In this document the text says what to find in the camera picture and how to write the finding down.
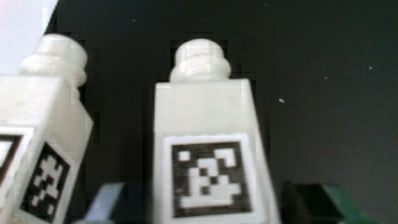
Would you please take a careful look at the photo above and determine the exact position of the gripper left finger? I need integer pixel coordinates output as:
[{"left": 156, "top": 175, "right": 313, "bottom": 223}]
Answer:
[{"left": 73, "top": 182, "right": 148, "bottom": 224}]

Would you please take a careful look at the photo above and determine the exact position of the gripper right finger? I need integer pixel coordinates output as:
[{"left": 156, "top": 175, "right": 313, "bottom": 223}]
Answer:
[{"left": 281, "top": 182, "right": 380, "bottom": 224}]

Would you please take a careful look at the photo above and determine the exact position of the white leg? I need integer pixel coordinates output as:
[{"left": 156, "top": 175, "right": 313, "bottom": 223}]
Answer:
[
  {"left": 153, "top": 39, "right": 281, "bottom": 224},
  {"left": 0, "top": 34, "right": 92, "bottom": 224}
]

